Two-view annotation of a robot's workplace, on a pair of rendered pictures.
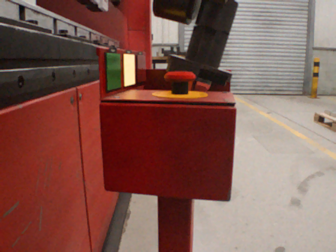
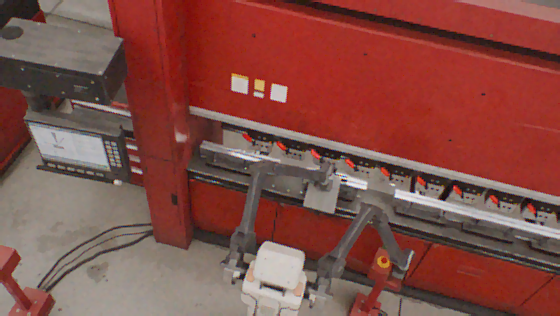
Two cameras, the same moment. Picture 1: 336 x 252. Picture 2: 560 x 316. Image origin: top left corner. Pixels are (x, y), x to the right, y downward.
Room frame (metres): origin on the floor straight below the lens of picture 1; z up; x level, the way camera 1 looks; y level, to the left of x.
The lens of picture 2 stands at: (-0.12, -1.56, 3.37)
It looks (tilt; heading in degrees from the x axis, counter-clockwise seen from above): 51 degrees down; 98
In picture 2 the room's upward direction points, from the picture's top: 8 degrees clockwise
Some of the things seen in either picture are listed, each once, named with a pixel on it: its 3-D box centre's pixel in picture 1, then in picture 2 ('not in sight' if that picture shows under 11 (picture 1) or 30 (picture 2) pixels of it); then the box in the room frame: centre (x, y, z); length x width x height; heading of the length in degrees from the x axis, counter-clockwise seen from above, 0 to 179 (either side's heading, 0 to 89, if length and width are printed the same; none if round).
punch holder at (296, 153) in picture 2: not in sight; (294, 144); (-0.32, 0.35, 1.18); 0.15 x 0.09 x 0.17; 1
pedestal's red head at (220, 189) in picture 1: (177, 111); (390, 266); (0.40, -0.01, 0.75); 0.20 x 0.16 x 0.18; 169
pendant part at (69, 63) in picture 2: not in sight; (76, 114); (-1.34, -0.12, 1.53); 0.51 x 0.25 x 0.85; 5
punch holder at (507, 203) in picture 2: not in sight; (503, 196); (0.88, 0.36, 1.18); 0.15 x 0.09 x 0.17; 1
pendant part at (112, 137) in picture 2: not in sight; (84, 143); (-1.28, -0.21, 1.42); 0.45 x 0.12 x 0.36; 5
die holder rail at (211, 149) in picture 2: not in sight; (239, 158); (-0.64, 0.34, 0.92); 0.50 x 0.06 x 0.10; 1
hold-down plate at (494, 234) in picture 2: (74, 42); (487, 232); (0.91, 0.31, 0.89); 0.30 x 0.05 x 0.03; 1
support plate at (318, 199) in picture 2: not in sight; (322, 191); (-0.09, 0.20, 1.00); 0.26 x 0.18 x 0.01; 91
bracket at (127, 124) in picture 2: not in sight; (99, 133); (-1.39, 0.06, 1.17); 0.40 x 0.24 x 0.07; 1
